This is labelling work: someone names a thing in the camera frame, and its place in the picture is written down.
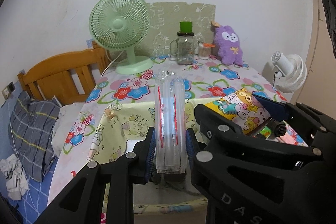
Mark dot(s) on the grey plaid pillow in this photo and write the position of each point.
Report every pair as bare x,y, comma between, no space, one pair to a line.
30,131

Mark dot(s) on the green cup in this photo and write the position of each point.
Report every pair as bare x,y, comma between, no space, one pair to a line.
186,27

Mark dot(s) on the wooden bed headboard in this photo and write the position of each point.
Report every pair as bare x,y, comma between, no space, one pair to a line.
67,76

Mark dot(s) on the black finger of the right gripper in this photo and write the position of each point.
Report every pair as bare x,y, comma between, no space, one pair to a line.
225,129

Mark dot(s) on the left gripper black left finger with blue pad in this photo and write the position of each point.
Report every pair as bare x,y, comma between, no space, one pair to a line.
81,200

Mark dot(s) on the clear plastic packet red lines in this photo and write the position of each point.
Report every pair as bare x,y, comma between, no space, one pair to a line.
170,123

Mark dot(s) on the glass mason jar mug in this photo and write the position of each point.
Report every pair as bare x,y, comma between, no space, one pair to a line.
182,49

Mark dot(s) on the small toothpick jar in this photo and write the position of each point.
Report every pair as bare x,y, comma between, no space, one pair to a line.
204,50

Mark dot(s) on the beige patterned board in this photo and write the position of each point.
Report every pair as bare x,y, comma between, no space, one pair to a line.
165,19

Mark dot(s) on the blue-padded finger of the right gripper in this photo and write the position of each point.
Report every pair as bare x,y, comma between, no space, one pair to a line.
315,128

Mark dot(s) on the white standing fan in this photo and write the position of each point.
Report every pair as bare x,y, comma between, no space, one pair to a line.
291,72

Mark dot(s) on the crumpled white cloth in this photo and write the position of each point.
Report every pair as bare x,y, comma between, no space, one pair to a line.
16,180

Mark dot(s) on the wall socket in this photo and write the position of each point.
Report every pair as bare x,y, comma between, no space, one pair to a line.
8,90

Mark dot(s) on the yellow fabric storage box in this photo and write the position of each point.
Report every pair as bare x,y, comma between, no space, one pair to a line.
166,198

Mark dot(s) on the colourful cartoon pouch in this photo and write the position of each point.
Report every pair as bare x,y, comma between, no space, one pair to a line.
242,108

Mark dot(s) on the green desk fan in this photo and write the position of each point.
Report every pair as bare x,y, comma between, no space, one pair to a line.
121,25

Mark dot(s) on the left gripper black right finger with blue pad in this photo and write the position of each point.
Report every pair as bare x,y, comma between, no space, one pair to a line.
248,180

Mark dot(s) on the floral tablecloth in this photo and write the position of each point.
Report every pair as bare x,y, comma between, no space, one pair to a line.
204,80

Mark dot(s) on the black small object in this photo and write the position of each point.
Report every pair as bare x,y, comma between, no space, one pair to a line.
278,128

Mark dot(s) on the purple plush bunny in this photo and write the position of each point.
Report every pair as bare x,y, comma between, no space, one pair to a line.
228,44

